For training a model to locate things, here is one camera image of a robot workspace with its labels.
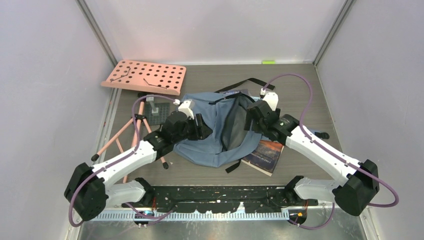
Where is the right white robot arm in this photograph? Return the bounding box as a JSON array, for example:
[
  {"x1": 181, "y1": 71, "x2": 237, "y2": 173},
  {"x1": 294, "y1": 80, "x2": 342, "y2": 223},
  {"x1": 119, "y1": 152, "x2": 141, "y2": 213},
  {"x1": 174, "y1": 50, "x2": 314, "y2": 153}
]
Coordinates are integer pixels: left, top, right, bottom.
[{"x1": 245, "y1": 100, "x2": 380, "y2": 216}]

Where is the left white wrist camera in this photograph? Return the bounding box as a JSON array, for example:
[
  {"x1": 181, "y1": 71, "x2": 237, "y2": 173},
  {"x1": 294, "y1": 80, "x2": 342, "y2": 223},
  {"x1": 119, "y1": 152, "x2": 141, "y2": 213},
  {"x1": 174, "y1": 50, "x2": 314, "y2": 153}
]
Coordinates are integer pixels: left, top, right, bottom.
[{"x1": 173, "y1": 99, "x2": 195, "y2": 120}]

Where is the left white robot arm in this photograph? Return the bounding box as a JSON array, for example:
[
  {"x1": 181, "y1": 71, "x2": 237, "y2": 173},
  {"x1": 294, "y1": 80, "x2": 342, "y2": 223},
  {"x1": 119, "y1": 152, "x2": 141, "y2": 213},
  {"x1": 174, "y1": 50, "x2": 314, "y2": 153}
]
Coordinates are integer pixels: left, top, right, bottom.
[{"x1": 64, "y1": 111, "x2": 213, "y2": 222}]

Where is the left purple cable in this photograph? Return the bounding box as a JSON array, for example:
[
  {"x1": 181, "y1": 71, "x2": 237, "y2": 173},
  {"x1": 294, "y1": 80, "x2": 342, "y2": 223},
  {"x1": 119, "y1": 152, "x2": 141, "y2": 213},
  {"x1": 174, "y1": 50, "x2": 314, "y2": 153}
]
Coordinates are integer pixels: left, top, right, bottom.
[{"x1": 68, "y1": 94, "x2": 181, "y2": 228}]

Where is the dark paperback book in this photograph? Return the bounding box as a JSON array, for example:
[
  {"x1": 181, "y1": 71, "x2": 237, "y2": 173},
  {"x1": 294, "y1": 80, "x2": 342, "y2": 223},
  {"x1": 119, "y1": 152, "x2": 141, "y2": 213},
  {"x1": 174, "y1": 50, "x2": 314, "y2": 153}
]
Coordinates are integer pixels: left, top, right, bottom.
[{"x1": 241, "y1": 139, "x2": 285, "y2": 177}]

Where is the pink perforated music stand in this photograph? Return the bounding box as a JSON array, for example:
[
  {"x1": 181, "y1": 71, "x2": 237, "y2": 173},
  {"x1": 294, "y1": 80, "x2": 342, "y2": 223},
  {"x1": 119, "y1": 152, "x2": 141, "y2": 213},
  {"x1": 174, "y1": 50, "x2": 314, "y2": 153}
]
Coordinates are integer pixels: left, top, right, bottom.
[{"x1": 91, "y1": 59, "x2": 187, "y2": 185}]

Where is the purple paperback book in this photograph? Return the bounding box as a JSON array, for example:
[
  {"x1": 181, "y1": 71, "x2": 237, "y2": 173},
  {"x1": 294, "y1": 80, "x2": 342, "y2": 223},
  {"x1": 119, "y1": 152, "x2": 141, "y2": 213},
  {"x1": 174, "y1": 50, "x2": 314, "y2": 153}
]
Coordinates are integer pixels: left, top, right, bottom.
[{"x1": 220, "y1": 89, "x2": 250, "y2": 97}]

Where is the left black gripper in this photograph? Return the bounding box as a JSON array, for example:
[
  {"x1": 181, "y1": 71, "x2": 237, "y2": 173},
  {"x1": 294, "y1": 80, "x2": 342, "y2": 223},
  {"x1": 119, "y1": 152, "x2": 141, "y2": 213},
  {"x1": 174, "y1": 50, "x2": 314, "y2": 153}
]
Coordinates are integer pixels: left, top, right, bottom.
[{"x1": 172, "y1": 113, "x2": 212, "y2": 144}]

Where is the green tape piece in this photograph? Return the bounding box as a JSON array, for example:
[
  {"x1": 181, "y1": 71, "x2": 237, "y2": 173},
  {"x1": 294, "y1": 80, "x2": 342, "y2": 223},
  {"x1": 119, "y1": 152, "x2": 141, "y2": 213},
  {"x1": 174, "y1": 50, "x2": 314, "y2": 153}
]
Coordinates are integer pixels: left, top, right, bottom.
[{"x1": 261, "y1": 60, "x2": 276, "y2": 65}]

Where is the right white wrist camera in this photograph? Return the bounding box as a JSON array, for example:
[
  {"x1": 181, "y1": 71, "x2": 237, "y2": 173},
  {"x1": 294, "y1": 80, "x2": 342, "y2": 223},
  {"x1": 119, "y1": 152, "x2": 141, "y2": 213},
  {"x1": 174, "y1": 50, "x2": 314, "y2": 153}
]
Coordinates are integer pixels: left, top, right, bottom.
[{"x1": 259, "y1": 88, "x2": 279, "y2": 111}]

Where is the light blue storey book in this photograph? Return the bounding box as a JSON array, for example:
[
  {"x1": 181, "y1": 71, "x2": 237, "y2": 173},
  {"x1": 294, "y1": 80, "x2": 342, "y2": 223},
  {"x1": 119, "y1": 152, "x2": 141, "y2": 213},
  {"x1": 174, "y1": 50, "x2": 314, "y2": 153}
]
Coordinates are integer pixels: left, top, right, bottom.
[{"x1": 251, "y1": 96, "x2": 261, "y2": 102}]

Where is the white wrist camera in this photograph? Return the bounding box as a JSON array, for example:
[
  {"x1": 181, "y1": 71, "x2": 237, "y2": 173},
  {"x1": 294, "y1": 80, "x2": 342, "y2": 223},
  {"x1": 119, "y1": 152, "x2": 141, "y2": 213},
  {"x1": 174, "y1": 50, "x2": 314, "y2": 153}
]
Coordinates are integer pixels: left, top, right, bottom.
[
  {"x1": 259, "y1": 88, "x2": 279, "y2": 111},
  {"x1": 173, "y1": 99, "x2": 195, "y2": 120}
]

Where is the blue student backpack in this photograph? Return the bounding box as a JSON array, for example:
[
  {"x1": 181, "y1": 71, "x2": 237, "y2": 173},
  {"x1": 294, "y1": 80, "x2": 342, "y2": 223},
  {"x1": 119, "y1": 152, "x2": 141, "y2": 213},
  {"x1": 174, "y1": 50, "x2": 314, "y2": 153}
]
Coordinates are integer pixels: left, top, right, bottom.
[{"x1": 173, "y1": 81, "x2": 271, "y2": 173}]

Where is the white ribbed cable duct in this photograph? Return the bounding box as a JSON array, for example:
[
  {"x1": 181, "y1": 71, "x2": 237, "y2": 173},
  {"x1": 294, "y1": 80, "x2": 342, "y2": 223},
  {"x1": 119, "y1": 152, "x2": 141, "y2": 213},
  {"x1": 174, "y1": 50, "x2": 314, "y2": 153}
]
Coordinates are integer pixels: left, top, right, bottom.
[{"x1": 92, "y1": 210, "x2": 290, "y2": 222}]

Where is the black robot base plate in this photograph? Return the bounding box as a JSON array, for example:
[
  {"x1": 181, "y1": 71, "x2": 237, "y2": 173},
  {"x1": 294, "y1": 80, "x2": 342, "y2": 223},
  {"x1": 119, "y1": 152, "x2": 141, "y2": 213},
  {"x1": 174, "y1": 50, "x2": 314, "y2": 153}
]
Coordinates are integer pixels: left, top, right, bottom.
[{"x1": 132, "y1": 185, "x2": 319, "y2": 214}]

